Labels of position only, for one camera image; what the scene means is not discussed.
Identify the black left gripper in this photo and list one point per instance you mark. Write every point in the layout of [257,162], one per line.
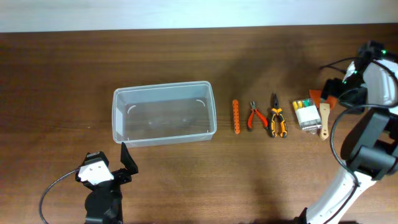
[119,178]

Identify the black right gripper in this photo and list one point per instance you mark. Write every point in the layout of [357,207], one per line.
[331,88]

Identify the orange scraper wooden handle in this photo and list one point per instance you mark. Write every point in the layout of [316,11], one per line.
[324,107]

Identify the clear box of bits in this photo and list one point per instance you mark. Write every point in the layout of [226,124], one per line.
[307,115]

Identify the clear plastic container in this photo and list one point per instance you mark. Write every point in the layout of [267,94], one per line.
[170,113]

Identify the yellow black needle-nose pliers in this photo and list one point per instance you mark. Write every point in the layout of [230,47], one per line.
[276,117]

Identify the orange perforated strip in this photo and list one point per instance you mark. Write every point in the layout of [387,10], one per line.
[236,116]

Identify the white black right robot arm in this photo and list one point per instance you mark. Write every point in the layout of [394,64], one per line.
[369,151]

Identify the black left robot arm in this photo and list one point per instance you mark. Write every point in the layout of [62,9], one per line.
[104,203]

